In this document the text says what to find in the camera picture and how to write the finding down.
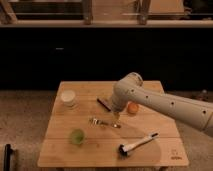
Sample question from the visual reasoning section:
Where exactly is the silver metal fork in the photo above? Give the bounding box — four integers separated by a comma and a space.
89, 118, 121, 128

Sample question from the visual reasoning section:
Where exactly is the dark rectangular block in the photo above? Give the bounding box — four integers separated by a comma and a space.
97, 98, 111, 112

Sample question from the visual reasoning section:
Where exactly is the green plastic cup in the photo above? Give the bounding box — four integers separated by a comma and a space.
69, 129, 85, 145

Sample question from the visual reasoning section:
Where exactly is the wooden shelf rail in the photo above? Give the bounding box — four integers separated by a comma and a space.
0, 0, 213, 29

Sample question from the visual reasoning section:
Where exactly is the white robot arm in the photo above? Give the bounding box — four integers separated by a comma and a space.
110, 72, 213, 138

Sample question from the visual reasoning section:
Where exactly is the white handled black brush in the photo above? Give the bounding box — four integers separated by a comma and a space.
118, 133, 158, 156

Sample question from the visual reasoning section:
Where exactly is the black object at floor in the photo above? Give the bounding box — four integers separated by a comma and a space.
3, 144, 16, 171

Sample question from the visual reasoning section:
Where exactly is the wooden table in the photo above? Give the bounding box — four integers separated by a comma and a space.
38, 81, 189, 168

